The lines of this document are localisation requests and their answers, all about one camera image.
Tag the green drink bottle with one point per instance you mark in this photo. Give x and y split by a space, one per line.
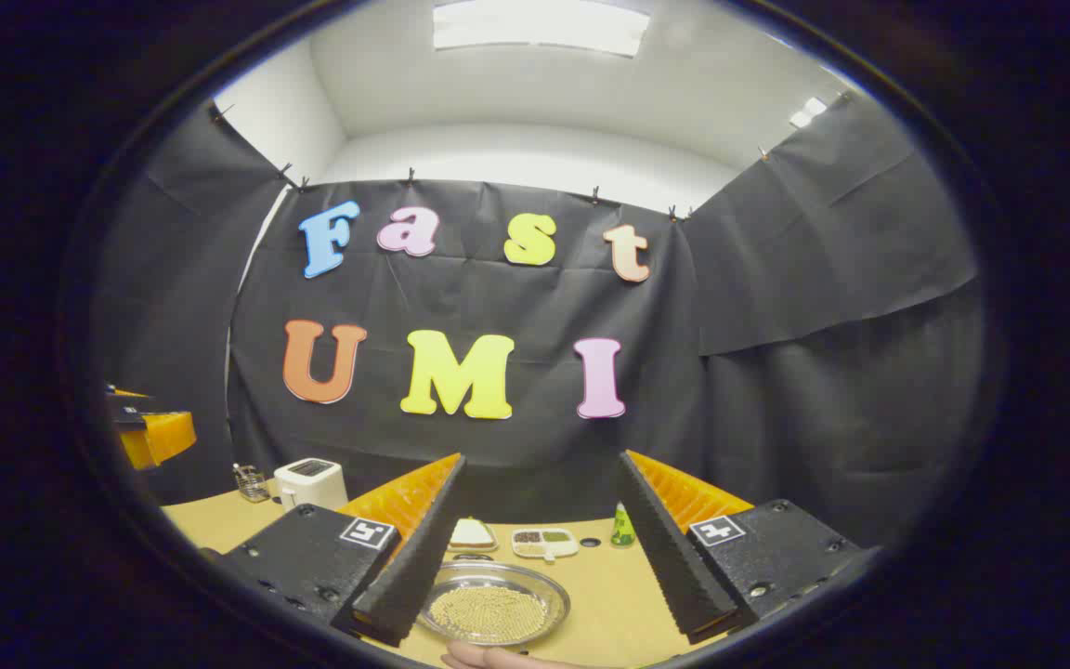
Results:
623 530

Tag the white plate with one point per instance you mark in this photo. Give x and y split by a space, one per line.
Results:
472 546

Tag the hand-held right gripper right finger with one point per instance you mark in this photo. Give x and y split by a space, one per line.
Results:
660 548

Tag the white divided dish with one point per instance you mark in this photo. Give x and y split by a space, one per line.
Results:
544 543

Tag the pile of yellow soybeans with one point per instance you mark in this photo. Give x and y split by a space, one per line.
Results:
489 613

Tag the white toaster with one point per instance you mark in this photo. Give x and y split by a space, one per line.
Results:
312 485

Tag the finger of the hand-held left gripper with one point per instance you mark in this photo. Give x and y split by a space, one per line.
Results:
163 439

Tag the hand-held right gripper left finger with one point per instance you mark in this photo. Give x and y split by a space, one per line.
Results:
424 548

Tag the black backdrop cloth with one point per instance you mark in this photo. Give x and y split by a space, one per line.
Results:
516 297

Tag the large ceiling light panel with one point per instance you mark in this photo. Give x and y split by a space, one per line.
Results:
540 26

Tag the sandwich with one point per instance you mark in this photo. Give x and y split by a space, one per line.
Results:
472 532

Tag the small ceiling light panel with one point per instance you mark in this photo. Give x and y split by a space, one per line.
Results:
807 111

